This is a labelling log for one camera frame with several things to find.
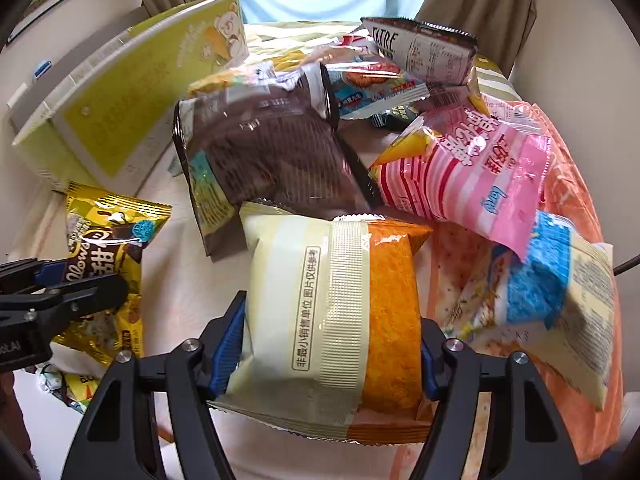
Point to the brown snack packet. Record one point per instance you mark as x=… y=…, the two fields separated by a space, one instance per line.
x=270 y=160

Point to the orange patterned towel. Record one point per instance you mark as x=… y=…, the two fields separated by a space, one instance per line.
x=575 y=425

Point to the blue biscuit packet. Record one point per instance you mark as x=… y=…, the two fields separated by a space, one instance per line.
x=372 y=87

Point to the green cardboard box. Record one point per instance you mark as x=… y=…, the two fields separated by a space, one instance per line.
x=115 y=115

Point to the white and grey snack packet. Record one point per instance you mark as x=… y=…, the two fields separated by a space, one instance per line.
x=430 y=52

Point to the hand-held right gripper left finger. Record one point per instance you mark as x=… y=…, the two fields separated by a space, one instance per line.
x=231 y=345

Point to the cream and orange snack packet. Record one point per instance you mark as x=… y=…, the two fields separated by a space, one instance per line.
x=310 y=320

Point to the pink striped snack packet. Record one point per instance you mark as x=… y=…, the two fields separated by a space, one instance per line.
x=465 y=180

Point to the red and white snack packet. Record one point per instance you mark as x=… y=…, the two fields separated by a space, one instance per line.
x=354 y=42

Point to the yellow chocolate snack packet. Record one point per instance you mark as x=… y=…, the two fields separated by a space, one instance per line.
x=110 y=240

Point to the yellow chip packet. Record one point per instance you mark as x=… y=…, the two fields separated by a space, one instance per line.
x=227 y=77

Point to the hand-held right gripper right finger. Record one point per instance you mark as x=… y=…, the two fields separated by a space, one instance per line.
x=428 y=367

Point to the blue and cream snack packet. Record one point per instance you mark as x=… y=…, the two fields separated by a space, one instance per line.
x=545 y=285

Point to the small green snack packet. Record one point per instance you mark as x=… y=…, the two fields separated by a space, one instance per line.
x=82 y=387

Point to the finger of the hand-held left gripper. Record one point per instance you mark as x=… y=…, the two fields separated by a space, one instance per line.
x=95 y=292
x=50 y=274

